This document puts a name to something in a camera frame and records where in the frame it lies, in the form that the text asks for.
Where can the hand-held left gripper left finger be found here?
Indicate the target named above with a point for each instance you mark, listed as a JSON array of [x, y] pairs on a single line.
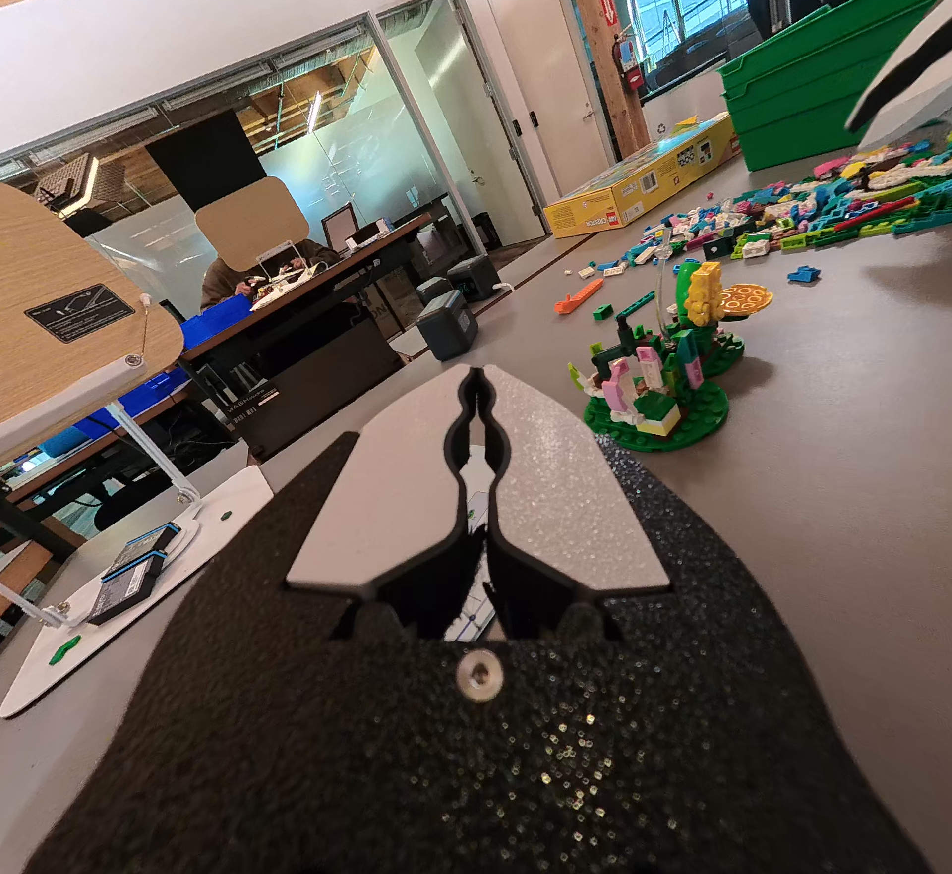
[[387, 502]]

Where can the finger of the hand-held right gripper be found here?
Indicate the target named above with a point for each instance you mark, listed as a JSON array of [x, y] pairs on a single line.
[[918, 112], [922, 56]]

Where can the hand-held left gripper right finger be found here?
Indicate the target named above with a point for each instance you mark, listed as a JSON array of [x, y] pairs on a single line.
[[573, 509]]

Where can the lego instruction booklet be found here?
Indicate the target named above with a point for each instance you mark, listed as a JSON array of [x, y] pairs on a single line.
[[468, 625]]

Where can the green lego flower model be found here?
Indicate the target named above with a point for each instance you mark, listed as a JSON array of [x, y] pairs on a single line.
[[654, 413]]

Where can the pile of colourful lego bricks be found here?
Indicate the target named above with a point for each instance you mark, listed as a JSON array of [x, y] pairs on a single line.
[[818, 208]]

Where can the blue lego piece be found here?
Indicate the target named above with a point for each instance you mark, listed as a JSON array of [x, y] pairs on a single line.
[[803, 274]]

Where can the long teal lego brick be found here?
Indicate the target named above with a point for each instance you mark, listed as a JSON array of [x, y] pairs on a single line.
[[636, 305]]

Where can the yellow lego box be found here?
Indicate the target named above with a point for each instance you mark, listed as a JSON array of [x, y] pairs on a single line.
[[617, 197]]

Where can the green plastic bin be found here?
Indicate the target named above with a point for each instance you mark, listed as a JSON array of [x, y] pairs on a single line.
[[788, 138], [803, 48], [788, 97]]

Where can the black equipment case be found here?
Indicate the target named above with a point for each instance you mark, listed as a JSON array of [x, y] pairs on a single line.
[[320, 390]]

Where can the black power station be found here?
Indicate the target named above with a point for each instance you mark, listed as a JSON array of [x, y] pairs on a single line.
[[433, 290], [446, 327], [474, 277]]

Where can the orange brick separator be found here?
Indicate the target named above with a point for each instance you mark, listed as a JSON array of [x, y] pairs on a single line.
[[576, 298]]

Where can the dark wooden desk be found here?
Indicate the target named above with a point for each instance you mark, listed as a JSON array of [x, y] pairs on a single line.
[[312, 286]]

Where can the white recycling bin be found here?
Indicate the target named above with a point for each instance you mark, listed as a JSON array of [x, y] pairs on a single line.
[[684, 100]]

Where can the black battery blue edge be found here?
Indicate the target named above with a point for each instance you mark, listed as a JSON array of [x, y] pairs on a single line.
[[145, 550], [123, 591]]

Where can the blue plastic bin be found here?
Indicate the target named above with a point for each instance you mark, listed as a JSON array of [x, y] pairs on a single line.
[[216, 324]]

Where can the white box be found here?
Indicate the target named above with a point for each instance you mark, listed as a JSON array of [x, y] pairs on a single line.
[[370, 234]]

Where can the red fire extinguisher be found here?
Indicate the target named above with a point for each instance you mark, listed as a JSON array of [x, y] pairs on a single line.
[[628, 63]]

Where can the short red sign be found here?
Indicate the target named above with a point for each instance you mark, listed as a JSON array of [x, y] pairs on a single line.
[[607, 0]]

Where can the white door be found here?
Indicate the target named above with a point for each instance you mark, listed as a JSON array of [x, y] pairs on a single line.
[[543, 63]]

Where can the white desk lamp wooden head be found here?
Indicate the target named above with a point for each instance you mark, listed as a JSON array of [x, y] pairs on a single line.
[[67, 272]]

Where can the wooden post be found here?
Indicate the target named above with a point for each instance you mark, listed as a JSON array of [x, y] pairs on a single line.
[[617, 115]]

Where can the black wall panel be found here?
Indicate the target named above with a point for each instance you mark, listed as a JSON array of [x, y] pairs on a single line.
[[201, 160]]

